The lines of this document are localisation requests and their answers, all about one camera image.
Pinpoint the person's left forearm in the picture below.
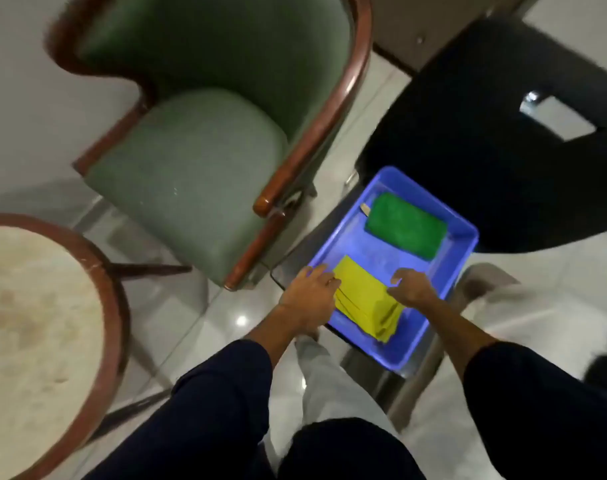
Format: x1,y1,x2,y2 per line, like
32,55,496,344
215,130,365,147
82,306,318,480

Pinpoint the green upholstered wooden armchair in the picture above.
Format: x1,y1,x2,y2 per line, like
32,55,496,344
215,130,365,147
44,0,374,291

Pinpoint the person's right hand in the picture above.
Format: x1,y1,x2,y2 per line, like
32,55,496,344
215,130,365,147
386,268,439,310

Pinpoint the person's right forearm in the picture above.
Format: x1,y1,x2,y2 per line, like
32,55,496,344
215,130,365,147
417,297,607,480

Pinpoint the person's light trousers leg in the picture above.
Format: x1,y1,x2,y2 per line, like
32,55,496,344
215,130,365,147
262,336,402,475

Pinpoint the yellow cloth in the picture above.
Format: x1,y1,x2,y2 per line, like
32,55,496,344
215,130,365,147
331,255,407,344

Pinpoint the person's left hand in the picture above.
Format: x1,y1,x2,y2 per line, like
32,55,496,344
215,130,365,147
278,264,342,337

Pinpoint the black chair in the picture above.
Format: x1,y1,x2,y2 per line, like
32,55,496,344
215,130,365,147
355,17,607,254

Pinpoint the green folded cloth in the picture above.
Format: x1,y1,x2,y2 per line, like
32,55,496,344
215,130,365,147
364,193,448,261

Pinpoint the round wooden-rimmed table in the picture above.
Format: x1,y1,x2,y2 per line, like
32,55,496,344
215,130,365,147
0,213,131,480

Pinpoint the blue plastic tray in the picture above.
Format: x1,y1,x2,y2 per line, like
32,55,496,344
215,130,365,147
303,166,480,372

